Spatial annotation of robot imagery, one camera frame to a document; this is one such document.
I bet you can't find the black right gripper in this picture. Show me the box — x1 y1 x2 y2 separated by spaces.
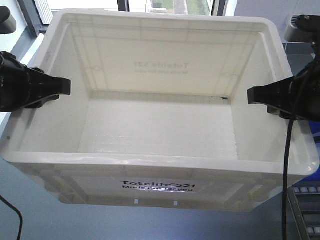
247 58 320 122

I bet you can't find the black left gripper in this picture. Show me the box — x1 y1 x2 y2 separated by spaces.
0 51 71 112

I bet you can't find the white plastic tote bin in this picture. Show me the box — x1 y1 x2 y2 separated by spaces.
0 8 320 213

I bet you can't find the black cable right side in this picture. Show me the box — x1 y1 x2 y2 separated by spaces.
281 37 320 240

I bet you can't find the black cable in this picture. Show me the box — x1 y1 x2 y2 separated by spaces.
281 37 320 240
0 195 24 240

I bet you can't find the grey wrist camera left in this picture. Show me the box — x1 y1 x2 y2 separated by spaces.
0 6 17 35

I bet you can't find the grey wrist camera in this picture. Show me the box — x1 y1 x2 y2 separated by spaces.
284 14 320 43
0 6 17 35

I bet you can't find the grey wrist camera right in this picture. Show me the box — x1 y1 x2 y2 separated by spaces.
284 14 320 43

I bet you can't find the black cable left side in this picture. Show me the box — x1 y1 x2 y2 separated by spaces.
0 195 24 240

